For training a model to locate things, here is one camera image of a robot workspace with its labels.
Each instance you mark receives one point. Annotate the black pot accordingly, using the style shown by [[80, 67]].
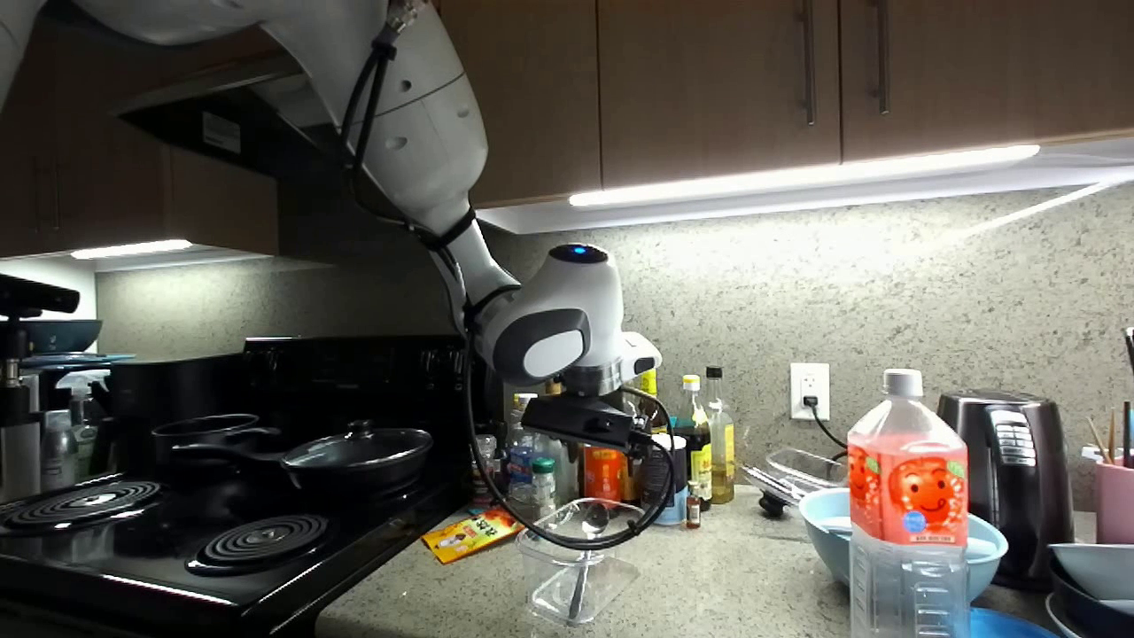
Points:
[[216, 463]]

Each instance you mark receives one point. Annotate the pink utensil holder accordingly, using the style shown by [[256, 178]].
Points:
[[1117, 502]]

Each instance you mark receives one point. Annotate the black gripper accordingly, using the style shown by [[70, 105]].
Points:
[[571, 420]]

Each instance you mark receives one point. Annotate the clear bottle white cap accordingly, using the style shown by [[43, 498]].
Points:
[[522, 480]]

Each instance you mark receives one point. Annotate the white wall outlet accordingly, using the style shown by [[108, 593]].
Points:
[[810, 392]]

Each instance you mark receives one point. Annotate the orange drink bottle white cap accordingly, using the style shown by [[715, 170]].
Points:
[[909, 498]]

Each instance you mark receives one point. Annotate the black electric kettle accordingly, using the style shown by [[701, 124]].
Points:
[[1003, 473]]

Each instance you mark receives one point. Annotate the small jar green cap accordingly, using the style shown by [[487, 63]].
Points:
[[543, 489]]

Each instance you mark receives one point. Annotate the wooden upper cabinet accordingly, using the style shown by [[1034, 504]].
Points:
[[712, 85]]

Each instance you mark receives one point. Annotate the clear glass cup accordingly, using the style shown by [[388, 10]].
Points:
[[586, 526]]

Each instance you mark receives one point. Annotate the dark jar white lid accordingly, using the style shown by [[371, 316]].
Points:
[[674, 483]]

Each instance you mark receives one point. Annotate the range hood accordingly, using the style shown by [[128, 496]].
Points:
[[236, 126]]

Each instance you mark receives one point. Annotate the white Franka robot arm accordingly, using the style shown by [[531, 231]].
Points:
[[412, 118]]

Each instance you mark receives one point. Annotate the black frying pan with lid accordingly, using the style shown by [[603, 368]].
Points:
[[357, 456]]

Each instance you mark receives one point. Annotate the black stove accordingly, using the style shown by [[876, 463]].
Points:
[[179, 544]]

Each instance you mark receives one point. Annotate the yellow seasoning packet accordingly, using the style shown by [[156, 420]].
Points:
[[468, 538]]

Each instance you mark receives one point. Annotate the clear spray bottle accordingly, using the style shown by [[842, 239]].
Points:
[[80, 420]]

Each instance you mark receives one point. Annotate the dark blue bowl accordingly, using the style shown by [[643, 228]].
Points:
[[1092, 586]]

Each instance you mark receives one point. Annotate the light blue bowl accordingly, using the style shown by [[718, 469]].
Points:
[[827, 532]]

